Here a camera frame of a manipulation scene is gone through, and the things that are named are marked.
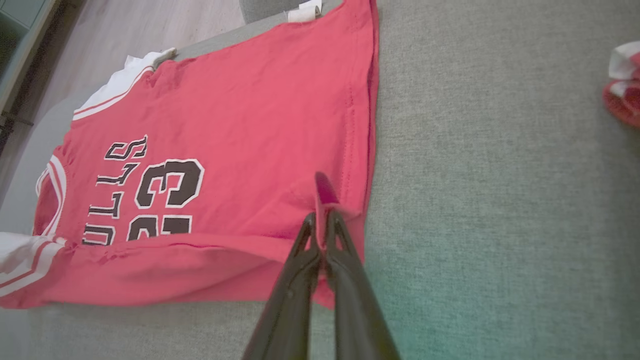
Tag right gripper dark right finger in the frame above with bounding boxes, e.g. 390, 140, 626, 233
325, 210, 402, 360

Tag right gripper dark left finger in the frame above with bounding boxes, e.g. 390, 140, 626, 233
241, 212, 321, 360

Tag red basketball jersey with print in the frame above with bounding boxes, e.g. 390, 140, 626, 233
0, 0, 380, 310

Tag red shorts with white trim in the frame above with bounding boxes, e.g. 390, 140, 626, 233
602, 41, 640, 129

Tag pale green TV cabinet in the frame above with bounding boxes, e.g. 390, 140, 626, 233
0, 0, 62, 151

